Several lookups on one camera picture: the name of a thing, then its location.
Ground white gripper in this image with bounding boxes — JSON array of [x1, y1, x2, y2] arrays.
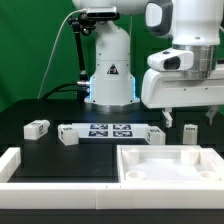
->
[[141, 64, 224, 128]]

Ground white square tabletop part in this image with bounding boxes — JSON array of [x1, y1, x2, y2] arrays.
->
[[117, 145, 224, 183]]

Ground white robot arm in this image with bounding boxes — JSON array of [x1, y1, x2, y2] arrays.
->
[[72, 0, 224, 126]]

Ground white right fence block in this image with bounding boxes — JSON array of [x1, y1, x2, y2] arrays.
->
[[209, 149, 224, 173]]

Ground white fence block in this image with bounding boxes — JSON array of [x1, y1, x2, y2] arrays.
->
[[209, 149, 224, 173], [0, 147, 21, 183]]

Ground white front fence bar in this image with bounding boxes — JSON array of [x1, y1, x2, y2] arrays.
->
[[0, 182, 224, 210]]

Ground marker tag sheet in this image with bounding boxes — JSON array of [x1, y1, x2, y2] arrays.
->
[[72, 123, 148, 138]]

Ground white left fence block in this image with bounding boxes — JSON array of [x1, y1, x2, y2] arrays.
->
[[0, 147, 21, 183]]

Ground grey camera on mount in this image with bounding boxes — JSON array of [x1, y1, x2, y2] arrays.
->
[[86, 6, 117, 19]]

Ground black cables at base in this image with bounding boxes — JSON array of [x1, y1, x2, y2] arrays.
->
[[39, 82, 90, 100]]

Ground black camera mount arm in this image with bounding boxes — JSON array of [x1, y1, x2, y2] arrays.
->
[[68, 13, 96, 102]]

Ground white camera cable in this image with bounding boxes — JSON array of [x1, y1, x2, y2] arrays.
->
[[36, 9, 88, 100]]

